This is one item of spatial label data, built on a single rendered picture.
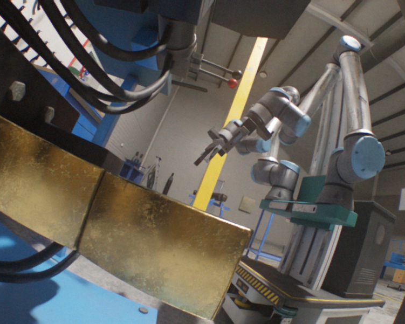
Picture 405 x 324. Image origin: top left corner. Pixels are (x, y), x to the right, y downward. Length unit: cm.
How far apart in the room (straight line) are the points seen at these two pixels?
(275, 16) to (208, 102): 1158
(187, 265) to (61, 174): 15
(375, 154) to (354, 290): 73
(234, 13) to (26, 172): 45
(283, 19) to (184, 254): 43
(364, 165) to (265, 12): 62
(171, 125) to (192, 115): 123
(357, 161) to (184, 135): 1062
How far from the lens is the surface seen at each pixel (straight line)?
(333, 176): 102
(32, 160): 25
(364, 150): 86
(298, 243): 136
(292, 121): 85
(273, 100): 86
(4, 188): 27
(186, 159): 1091
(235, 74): 74
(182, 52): 65
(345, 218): 97
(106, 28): 96
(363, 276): 133
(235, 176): 1124
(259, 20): 48
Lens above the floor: 53
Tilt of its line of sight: 11 degrees up
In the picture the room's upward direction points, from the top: 22 degrees clockwise
